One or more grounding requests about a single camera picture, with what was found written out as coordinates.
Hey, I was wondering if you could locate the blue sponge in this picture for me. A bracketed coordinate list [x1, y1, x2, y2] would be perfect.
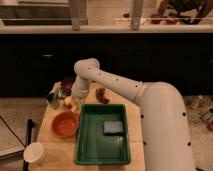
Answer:
[104, 121, 123, 135]

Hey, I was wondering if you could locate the dark red toy food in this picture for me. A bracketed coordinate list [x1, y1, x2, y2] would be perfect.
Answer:
[61, 77, 75, 96]

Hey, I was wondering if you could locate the black cabinet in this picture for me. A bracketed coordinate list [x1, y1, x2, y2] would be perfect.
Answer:
[0, 33, 213, 97]

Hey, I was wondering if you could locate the brown sausage toy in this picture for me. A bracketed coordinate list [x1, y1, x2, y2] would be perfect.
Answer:
[96, 88, 110, 104]

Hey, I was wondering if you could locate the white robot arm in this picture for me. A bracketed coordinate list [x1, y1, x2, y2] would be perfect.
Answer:
[72, 58, 196, 171]

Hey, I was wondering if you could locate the red bowl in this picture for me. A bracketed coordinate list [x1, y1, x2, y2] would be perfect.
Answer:
[51, 111, 79, 138]

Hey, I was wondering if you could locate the black chair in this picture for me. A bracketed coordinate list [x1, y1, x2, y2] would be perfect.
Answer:
[0, 115, 36, 171]

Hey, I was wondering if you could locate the green plastic tray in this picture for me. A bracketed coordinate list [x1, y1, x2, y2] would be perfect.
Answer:
[75, 104, 131, 165]

